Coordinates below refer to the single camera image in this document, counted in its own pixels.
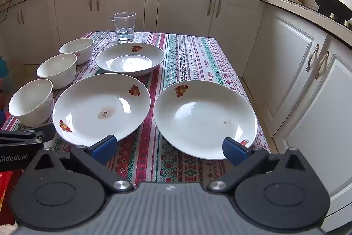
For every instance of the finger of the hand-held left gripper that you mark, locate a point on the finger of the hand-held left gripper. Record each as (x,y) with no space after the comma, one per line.
(41,133)

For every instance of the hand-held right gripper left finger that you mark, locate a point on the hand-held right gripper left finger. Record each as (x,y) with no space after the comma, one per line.
(104,147)

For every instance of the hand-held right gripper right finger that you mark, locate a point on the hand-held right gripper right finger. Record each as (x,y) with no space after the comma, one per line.
(233,151)

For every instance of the white ceramic bowl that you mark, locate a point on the white ceramic bowl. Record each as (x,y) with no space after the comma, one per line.
(77,49)
(56,69)
(30,102)

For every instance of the white floral plate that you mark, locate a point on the white floral plate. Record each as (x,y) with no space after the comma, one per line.
(129,61)
(90,102)
(198,119)

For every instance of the patterned red green tablecloth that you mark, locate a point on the patterned red green tablecloth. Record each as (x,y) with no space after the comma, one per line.
(187,58)

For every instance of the clear glass mug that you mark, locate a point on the clear glass mug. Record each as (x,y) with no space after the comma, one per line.
(125,28)

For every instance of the black wok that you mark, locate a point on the black wok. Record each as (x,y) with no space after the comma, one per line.
(332,5)

